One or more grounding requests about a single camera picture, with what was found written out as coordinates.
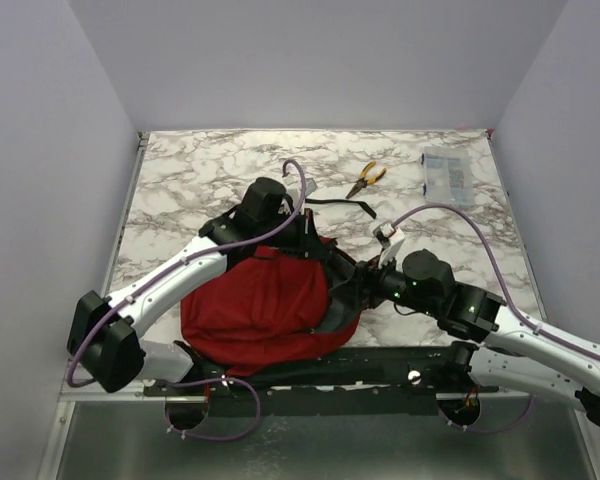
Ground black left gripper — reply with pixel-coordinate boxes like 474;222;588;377
256;208;331;260

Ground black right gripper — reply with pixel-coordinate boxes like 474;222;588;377
328;246;439;317

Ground red student backpack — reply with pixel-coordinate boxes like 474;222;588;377
180;223;365;377

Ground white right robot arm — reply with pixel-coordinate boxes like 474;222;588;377
353;249;600;428

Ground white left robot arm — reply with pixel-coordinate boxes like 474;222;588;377
67;178;331;395

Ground clear plastic organizer box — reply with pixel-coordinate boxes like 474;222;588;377
421;146;475;208

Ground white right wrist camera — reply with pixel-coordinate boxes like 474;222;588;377
373;222;405;267

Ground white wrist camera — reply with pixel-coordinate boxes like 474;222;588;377
282;175;317;212
373;222;405;267

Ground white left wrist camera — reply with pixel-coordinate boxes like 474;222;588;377
282;175;317;212

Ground yellow handled pliers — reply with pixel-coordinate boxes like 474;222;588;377
345;161;387;200

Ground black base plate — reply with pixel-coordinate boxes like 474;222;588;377
144;341;477;417

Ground aluminium mounting rail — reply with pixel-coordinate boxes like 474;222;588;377
59;384;206;404

